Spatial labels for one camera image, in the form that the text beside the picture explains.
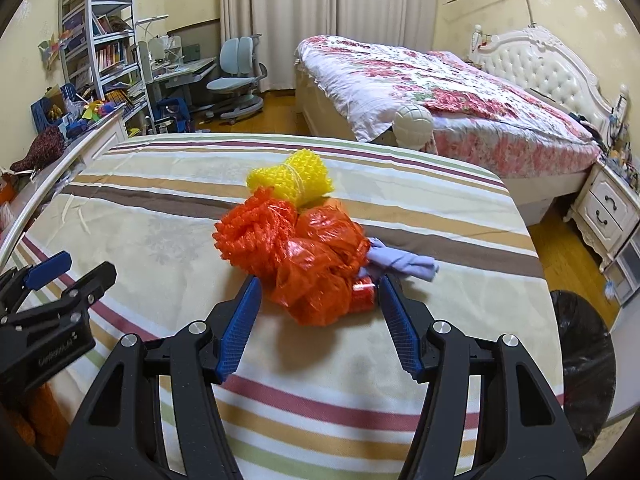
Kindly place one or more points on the yellow foam mesh net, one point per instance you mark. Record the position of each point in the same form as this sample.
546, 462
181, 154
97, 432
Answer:
300, 175

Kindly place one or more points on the brown knit cloth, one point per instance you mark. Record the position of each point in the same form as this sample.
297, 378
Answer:
42, 147

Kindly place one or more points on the clutter of small bottles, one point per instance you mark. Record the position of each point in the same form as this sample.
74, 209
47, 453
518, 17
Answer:
625, 155

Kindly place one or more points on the paper wall craft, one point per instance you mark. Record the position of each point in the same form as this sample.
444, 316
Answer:
52, 52

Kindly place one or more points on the clear plastic wrapper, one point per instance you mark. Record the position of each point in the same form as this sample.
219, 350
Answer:
610, 290

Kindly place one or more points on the black bagged trash bin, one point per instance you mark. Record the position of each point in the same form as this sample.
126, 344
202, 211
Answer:
585, 360

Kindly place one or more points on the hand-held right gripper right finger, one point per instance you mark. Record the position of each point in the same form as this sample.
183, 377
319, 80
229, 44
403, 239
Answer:
400, 330

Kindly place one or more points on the clear plastic drawer unit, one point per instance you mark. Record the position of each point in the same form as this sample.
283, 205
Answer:
627, 270

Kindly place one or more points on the orange plastic bag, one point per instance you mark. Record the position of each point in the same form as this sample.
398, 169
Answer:
320, 260

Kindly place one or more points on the purple cloth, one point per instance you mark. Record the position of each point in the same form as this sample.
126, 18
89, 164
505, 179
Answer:
405, 262

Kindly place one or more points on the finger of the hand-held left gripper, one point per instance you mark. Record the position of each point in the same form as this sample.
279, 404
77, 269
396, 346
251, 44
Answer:
92, 282
47, 265

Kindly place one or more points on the white tufted headboard bed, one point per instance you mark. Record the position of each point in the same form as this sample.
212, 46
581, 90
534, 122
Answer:
545, 70

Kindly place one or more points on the study desk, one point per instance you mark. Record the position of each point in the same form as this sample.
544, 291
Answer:
185, 67

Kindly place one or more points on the floral quilt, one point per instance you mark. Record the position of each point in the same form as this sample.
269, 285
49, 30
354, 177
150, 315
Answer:
425, 80

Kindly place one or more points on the blue-grey desk chair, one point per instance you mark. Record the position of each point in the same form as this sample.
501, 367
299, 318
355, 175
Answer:
237, 55

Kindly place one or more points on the striped cloth table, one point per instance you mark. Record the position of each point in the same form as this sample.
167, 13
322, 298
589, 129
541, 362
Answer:
150, 200

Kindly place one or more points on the white desk lamp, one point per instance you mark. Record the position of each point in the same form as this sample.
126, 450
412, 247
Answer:
150, 19

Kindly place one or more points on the white wooden bed rail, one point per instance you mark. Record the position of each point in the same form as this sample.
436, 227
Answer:
75, 152

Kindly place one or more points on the white bookshelf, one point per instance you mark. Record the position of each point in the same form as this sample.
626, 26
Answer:
107, 55

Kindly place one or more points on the blue plastic crate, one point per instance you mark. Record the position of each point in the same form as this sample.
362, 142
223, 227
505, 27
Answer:
45, 112

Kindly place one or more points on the red small can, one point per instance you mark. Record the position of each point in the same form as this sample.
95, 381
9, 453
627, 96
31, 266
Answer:
364, 296

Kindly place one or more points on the dark clothing pile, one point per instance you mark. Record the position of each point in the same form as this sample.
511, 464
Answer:
585, 122

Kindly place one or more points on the white nightstand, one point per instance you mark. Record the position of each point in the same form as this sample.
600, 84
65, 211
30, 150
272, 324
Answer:
600, 205

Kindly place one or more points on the beige curtain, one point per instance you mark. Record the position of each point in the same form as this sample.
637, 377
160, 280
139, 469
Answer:
280, 10
385, 0

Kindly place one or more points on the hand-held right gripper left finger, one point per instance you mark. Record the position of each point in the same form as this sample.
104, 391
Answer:
240, 330

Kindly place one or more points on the colourful plastic toy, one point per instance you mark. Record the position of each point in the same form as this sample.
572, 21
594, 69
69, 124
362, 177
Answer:
92, 112

